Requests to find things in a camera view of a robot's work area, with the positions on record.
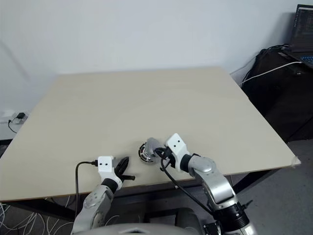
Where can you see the black silver spoked rotor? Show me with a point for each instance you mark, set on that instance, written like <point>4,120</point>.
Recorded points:
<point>144,153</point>

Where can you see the black table frame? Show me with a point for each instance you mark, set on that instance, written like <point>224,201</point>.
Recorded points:
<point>49,208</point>

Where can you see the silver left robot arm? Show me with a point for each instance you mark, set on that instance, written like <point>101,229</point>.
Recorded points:
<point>95,208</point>

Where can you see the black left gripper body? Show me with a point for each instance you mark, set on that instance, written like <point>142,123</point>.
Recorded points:
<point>119,176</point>

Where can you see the white wall socket strip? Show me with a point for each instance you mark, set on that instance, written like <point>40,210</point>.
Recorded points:
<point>6,116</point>

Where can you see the silver motor lid circuit board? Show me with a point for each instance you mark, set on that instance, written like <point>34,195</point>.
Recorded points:
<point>152,145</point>

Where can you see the clear tape on table corner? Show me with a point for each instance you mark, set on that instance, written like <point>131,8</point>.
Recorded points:
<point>296,161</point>

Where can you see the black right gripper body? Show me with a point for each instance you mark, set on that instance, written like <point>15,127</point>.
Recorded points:
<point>169,156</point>

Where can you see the silver motor housing copper coils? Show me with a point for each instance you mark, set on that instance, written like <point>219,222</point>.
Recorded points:
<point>142,157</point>

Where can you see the black open laptop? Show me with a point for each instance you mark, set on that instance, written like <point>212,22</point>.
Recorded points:
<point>302,31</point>

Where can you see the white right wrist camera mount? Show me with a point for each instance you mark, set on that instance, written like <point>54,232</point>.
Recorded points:
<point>177,145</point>

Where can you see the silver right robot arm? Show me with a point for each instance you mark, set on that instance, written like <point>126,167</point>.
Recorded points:
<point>215,186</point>

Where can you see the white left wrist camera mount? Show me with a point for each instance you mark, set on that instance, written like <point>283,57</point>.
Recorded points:
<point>106,166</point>

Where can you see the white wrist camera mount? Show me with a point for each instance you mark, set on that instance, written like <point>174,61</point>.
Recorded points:
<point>177,145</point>
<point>106,166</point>

